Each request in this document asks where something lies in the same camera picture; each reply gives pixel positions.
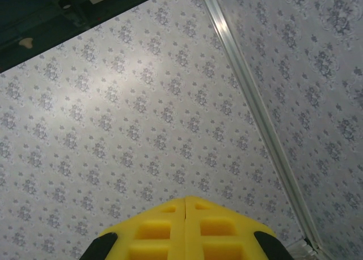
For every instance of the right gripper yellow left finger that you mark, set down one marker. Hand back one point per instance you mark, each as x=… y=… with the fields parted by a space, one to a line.
x=158 y=214

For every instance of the small tan ceiling object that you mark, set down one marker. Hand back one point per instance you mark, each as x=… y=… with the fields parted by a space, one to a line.
x=27 y=42

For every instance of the aluminium frame post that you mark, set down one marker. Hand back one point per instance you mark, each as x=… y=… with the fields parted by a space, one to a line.
x=253 y=101

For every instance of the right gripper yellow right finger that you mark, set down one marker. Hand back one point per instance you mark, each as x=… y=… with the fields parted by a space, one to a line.
x=221 y=217

